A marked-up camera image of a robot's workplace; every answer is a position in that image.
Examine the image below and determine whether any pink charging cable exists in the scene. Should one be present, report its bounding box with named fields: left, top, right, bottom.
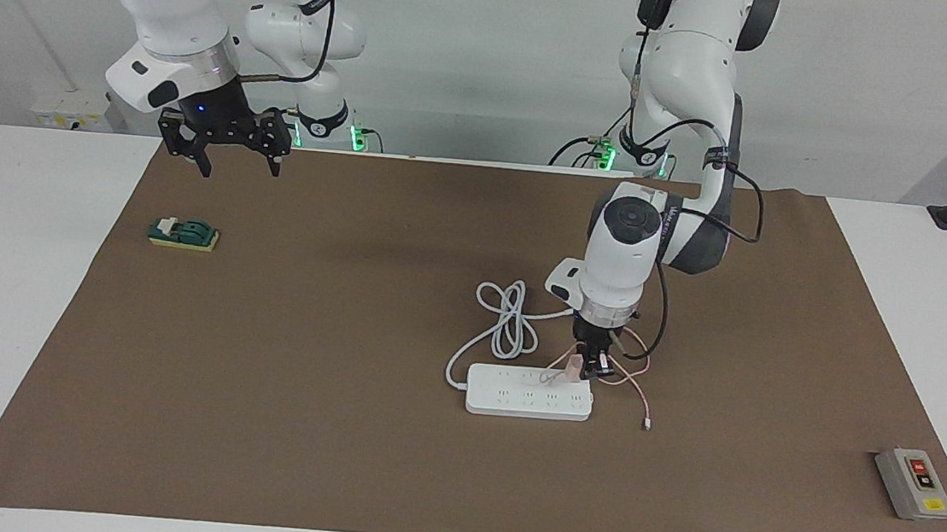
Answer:
left=535, top=324, right=662, bottom=431

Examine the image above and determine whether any white power strip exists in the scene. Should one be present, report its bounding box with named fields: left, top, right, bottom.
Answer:
left=463, top=361, right=598, bottom=424

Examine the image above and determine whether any white box with yellow label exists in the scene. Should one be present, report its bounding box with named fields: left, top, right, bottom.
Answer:
left=32, top=95, right=116, bottom=135

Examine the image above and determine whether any brown table mat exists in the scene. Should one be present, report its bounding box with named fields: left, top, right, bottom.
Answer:
left=0, top=120, right=947, bottom=532

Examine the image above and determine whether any green knife switch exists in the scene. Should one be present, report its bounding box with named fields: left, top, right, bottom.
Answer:
left=146, top=213, right=222, bottom=254

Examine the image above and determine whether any white power strip cord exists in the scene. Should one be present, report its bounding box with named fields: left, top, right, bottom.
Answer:
left=443, top=275, right=580, bottom=400

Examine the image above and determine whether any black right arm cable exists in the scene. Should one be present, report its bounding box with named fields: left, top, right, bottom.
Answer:
left=237, top=0, right=336, bottom=90

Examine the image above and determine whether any black left base cable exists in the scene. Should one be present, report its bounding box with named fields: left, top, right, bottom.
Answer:
left=547, top=100, right=634, bottom=174

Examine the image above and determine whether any grey on-off switch box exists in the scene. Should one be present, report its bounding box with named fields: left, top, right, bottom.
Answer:
left=870, top=444, right=947, bottom=524

